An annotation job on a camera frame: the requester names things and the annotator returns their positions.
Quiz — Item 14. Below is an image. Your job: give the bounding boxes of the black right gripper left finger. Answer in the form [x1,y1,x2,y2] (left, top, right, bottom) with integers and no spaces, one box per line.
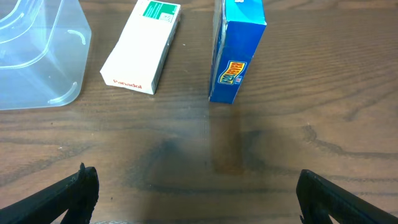
[1,164,100,224]

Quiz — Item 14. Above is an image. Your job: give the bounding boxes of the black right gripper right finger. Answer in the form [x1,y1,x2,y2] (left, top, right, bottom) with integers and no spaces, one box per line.
[296,169,397,224]

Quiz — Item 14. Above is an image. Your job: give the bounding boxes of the white Panadol box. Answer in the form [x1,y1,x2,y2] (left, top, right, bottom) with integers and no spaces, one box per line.
[100,0,181,95]

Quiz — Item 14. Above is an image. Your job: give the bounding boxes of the clear plastic container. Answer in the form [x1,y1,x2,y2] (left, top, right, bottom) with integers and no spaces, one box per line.
[1,0,91,110]

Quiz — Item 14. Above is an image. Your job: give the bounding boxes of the blue Kool Fever box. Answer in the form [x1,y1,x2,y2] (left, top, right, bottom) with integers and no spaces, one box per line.
[208,0,267,104]

